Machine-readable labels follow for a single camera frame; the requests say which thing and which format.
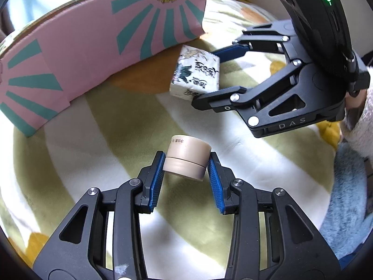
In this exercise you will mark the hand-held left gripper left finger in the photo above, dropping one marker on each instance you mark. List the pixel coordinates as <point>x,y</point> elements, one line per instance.
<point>156,180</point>

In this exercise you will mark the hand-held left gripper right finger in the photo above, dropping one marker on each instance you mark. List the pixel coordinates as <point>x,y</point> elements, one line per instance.
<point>215,183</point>

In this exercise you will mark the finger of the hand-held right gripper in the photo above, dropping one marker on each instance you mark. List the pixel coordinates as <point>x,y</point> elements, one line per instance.
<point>230,53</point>
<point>215,100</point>

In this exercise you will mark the white printed tissue pack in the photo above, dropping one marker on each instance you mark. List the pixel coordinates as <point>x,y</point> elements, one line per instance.
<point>195,73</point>

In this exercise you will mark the beige round jar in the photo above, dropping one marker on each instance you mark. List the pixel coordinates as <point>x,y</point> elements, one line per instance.
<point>188,159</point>

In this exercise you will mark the pink printed cardboard box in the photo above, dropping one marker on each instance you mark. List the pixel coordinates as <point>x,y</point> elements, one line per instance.
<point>87,55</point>

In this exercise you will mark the person's right forearm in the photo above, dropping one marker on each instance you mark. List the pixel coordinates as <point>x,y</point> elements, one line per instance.
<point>361,135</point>

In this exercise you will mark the person's right hand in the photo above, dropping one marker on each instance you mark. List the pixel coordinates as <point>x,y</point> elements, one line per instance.
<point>355,101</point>

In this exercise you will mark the floral striped blanket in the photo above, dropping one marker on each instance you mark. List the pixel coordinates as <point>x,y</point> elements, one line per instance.
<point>102,116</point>

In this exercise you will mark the blue fluffy garment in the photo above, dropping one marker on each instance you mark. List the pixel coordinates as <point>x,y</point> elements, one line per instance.
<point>352,204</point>

